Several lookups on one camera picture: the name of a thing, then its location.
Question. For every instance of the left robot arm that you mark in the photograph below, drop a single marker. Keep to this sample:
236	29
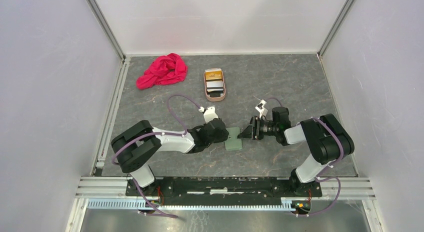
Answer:
136	145

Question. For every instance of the white slotted cable duct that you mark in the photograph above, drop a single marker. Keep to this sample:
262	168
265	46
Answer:
140	204

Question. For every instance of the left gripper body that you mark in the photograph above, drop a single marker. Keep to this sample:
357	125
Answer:
222	137

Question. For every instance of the silver card in tray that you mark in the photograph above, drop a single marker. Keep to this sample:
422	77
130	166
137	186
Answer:
217	85

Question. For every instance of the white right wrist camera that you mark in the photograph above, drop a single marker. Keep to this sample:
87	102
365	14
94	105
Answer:
260	107

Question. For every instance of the gold card in tray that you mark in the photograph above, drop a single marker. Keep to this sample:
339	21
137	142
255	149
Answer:
213	75

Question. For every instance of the red crumpled cloth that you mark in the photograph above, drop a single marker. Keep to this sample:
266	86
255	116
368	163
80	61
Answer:
165	70

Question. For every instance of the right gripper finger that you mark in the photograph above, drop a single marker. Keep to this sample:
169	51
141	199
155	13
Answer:
251	127
247	133

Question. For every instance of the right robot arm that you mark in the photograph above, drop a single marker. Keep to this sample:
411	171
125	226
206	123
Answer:
327	140

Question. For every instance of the pink oval tray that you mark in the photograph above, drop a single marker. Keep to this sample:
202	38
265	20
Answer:
215	96

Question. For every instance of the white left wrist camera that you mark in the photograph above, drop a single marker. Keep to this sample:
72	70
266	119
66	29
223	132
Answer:
209	113

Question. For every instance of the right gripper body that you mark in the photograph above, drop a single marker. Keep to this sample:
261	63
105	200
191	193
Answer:
262	128

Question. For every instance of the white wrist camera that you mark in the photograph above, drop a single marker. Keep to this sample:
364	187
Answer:
209	113
260	107

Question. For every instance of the green card holder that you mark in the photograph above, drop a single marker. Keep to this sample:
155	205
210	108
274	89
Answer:
233	143

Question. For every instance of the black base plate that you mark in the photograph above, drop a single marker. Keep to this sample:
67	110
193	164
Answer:
229	191

